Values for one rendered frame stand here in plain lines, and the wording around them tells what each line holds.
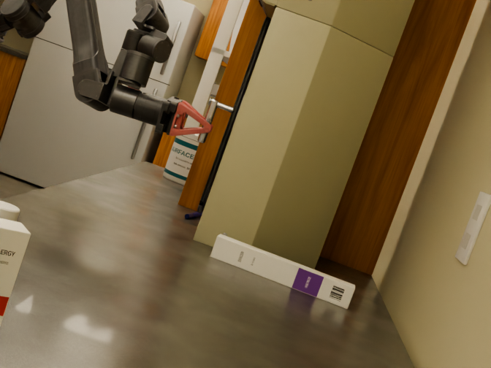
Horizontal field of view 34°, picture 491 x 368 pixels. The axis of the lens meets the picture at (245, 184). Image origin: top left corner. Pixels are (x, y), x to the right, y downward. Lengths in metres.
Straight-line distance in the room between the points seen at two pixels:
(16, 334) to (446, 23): 1.38
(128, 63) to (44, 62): 5.13
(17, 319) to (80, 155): 5.82
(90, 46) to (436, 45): 0.79
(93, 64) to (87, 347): 0.91
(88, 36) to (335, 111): 0.52
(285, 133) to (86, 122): 5.16
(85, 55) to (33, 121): 5.10
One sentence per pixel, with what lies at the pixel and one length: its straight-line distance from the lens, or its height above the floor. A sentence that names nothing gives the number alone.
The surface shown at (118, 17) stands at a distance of 6.63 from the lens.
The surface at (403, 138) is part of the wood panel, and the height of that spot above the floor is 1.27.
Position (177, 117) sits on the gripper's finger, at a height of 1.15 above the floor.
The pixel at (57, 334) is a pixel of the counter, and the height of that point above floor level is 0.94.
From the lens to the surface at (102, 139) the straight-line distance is 6.61.
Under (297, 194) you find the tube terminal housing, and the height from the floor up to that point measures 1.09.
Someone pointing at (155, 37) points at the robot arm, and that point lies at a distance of 2.00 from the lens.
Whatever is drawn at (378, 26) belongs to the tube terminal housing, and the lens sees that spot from 1.65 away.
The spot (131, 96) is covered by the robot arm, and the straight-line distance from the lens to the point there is 1.61.
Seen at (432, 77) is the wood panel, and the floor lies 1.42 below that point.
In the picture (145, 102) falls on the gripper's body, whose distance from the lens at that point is 1.60.
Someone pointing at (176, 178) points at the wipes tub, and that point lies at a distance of 2.33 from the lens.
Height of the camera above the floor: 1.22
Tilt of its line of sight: 5 degrees down
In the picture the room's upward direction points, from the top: 20 degrees clockwise
